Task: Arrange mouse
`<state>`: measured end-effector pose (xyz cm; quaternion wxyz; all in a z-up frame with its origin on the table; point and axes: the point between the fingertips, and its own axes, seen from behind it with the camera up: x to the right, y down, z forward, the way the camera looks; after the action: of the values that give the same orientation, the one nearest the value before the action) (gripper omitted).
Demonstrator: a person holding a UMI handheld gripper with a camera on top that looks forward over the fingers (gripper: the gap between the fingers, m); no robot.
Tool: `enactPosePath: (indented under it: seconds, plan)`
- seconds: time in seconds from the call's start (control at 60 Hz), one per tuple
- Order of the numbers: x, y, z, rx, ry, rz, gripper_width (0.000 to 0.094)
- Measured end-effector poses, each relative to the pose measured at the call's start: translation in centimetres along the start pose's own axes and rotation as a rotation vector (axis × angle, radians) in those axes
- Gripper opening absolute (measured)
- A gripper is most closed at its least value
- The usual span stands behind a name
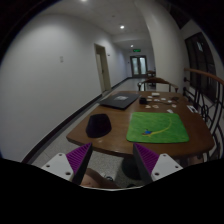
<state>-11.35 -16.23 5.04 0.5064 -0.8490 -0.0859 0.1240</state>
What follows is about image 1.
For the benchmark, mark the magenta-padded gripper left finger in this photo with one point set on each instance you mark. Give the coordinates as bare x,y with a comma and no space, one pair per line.
60,165

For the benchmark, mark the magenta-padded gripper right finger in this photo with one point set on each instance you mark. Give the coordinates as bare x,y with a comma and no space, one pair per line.
163,166

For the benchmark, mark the black computer mouse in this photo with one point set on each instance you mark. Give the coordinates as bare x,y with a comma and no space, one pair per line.
98,125

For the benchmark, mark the green mouse pad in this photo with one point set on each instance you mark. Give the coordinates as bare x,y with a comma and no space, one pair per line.
156,128

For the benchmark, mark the small white piece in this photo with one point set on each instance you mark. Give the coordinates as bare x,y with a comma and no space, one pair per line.
170,111

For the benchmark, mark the small beige piece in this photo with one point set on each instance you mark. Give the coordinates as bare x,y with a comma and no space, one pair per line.
148,106
155,106

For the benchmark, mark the small black box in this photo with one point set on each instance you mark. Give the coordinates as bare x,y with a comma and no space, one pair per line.
143,100

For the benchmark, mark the small white box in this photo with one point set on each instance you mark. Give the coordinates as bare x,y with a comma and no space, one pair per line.
155,94

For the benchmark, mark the wood-topped metal railing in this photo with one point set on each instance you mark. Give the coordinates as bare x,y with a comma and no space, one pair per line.
206,100

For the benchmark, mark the black closed laptop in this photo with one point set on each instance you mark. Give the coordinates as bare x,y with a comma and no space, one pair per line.
119,100

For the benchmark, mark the wooden chair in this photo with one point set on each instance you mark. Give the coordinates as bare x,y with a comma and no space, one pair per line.
158,81

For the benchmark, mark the glazed double door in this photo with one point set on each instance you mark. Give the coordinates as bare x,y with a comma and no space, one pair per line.
138,65

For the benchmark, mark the beige side door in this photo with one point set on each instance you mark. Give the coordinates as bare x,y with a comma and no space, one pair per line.
102,68

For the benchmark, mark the dark framed window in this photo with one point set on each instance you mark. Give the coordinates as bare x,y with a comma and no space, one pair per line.
201,63

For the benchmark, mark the green exit sign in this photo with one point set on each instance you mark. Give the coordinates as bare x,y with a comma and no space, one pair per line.
136,50

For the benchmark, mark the recessed ceiling light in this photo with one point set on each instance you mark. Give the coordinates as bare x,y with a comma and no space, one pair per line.
122,27

